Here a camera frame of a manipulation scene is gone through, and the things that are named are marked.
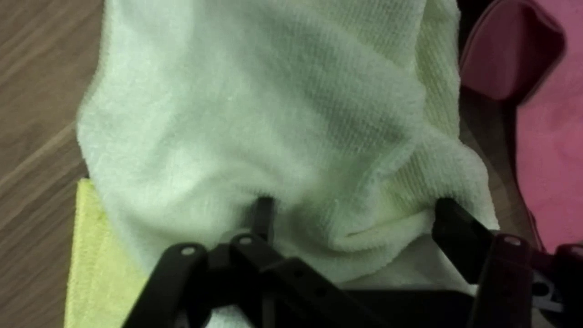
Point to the pink shirt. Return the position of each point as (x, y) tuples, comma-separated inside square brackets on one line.
[(530, 52)]

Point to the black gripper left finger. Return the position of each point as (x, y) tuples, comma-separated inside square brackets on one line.
[(189, 280)]

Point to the light green towel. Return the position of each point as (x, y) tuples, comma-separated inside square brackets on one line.
[(342, 111)]

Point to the yellow towel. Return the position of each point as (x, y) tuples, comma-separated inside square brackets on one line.
[(102, 280)]

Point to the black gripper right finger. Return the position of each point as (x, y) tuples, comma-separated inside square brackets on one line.
[(510, 275)]

